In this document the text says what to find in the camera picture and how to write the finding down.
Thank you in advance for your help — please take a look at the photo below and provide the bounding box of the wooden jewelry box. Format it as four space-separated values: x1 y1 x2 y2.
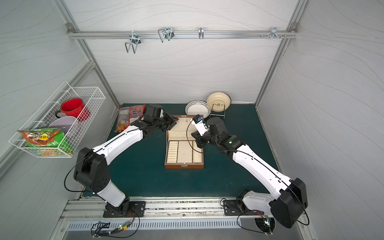
165 115 205 169

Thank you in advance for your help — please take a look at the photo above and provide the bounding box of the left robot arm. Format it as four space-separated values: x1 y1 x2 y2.
73 104 178 209

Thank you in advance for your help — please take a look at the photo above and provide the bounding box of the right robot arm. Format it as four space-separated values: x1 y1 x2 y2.
191 115 308 228

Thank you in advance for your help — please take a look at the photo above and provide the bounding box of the red snack bag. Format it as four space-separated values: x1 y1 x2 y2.
115 105 146 133

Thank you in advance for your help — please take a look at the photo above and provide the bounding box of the cream plate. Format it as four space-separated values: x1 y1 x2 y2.
207 92 232 110

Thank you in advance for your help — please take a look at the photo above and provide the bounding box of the white patterned bowl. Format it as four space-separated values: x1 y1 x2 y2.
185 100 211 118

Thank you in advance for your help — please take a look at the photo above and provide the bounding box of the red mug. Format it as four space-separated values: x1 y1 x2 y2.
55 98 91 122

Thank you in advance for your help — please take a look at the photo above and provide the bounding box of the double metal hook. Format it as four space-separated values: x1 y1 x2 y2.
125 32 141 54

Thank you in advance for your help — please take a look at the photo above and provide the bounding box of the looped metal hook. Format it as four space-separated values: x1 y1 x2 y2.
158 27 175 43

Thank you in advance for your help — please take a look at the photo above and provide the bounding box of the grey plate in basket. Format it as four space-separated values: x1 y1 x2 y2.
49 116 77 134

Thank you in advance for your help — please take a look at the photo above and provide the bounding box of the small metal hook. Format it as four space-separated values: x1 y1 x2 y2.
198 27 204 40

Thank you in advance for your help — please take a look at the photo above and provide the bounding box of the green snack bag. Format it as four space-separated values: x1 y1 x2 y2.
18 128 74 158

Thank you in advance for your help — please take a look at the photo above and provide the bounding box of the wire plate stand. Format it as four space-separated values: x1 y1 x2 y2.
210 103 226 119

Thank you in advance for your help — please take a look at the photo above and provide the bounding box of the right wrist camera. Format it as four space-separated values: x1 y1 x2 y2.
191 115 209 136

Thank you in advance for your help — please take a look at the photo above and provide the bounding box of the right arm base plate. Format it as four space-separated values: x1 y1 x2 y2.
220 198 265 216

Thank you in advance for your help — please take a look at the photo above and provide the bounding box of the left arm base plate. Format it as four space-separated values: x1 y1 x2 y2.
103 201 146 218

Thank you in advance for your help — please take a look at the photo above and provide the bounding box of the white wire basket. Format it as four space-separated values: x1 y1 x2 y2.
9 82 106 158

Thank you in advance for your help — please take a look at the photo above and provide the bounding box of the right base cable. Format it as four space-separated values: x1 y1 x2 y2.
220 197 277 235

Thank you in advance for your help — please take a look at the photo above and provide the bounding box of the left base cable bundle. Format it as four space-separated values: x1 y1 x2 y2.
90 208 142 239

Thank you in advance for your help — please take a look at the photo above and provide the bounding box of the metal hook bracket right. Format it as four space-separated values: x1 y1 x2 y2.
260 27 287 40

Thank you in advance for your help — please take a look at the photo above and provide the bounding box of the horizontal aluminium rail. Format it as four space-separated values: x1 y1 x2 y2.
68 30 299 40

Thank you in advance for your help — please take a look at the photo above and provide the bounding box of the front aluminium rail frame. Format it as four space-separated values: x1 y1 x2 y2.
59 197 236 221

